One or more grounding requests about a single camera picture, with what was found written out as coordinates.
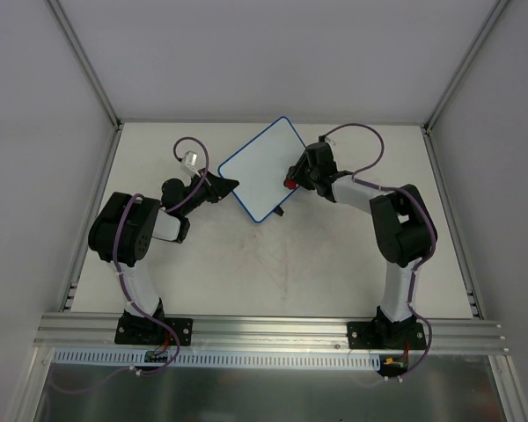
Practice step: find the aluminium frame post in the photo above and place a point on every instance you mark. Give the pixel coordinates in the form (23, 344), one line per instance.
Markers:
(76, 47)
(466, 61)

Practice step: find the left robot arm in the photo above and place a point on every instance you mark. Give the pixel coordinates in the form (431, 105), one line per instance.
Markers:
(122, 233)

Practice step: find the left aluminium frame post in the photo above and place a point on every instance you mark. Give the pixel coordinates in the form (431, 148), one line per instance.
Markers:
(76, 47)

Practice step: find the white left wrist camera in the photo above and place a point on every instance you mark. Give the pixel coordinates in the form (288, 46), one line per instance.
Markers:
(188, 164)

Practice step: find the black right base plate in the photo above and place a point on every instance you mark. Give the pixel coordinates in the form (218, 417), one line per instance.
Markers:
(381, 336)

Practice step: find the slotted white cable duct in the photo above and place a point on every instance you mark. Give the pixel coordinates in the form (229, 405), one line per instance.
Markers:
(221, 359)

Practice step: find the aluminium mounting rail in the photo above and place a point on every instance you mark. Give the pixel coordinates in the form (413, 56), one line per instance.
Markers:
(271, 334)

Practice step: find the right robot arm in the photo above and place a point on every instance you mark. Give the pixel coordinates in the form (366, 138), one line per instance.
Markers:
(405, 236)

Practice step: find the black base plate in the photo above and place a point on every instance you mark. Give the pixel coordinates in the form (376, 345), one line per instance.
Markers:
(381, 336)
(139, 331)

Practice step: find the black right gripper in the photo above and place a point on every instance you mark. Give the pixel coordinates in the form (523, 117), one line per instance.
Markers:
(308, 169)

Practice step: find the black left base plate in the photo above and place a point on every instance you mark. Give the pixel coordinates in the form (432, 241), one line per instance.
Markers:
(139, 331)

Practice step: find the blue framed whiteboard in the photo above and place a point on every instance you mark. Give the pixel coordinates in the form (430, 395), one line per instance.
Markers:
(261, 166)

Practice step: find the right aluminium frame post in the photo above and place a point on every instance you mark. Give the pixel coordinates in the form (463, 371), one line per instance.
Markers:
(466, 61)

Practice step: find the red whiteboard eraser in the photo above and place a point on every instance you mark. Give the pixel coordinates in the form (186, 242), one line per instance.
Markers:
(289, 182)

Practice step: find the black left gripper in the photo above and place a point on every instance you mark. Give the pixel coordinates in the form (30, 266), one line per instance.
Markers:
(214, 187)

